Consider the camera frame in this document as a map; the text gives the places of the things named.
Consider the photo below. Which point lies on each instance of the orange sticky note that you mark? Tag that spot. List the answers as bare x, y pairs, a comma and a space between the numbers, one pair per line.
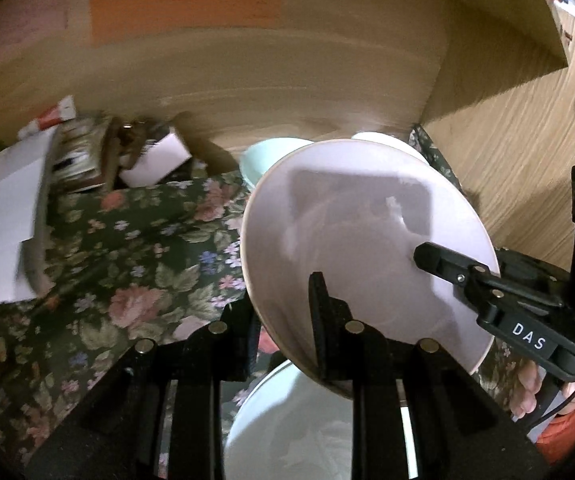
182, 7

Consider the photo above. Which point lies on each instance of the red and white tube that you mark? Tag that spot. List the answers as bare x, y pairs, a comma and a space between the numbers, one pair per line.
52, 117

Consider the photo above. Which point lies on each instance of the floral tablecloth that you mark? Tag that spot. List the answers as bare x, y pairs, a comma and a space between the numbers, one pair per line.
132, 270

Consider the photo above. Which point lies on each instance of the white bowl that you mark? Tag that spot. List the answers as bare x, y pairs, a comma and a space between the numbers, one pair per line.
382, 138

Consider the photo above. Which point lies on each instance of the wooden shelf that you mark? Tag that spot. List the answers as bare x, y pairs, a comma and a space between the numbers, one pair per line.
492, 10

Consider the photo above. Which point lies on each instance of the small open white box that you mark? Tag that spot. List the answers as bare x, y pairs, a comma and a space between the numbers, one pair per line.
160, 160

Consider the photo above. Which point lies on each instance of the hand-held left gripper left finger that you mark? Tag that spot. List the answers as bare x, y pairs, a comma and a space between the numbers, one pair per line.
237, 345

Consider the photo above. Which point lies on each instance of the light green plate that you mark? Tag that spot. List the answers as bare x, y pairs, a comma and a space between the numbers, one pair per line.
292, 435

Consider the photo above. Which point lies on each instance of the pink sticky note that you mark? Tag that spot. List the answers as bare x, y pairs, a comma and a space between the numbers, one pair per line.
17, 35

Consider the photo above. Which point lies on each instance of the person's right forearm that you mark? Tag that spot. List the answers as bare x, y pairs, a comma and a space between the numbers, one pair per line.
562, 435

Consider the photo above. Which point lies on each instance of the person's right hand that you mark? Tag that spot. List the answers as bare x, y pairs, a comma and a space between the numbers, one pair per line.
525, 390

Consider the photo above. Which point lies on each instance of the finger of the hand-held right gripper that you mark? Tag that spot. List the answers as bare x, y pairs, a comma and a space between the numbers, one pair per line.
447, 260

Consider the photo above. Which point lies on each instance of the light green bowl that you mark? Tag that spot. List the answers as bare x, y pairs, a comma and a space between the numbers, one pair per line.
262, 160

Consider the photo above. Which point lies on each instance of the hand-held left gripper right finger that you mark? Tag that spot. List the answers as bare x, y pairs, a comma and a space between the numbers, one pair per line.
320, 330

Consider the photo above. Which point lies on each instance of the pink bowl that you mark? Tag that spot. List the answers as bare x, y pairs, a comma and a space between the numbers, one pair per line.
347, 220

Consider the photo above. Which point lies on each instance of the stack of small boxes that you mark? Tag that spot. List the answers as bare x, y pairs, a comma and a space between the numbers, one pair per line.
74, 160

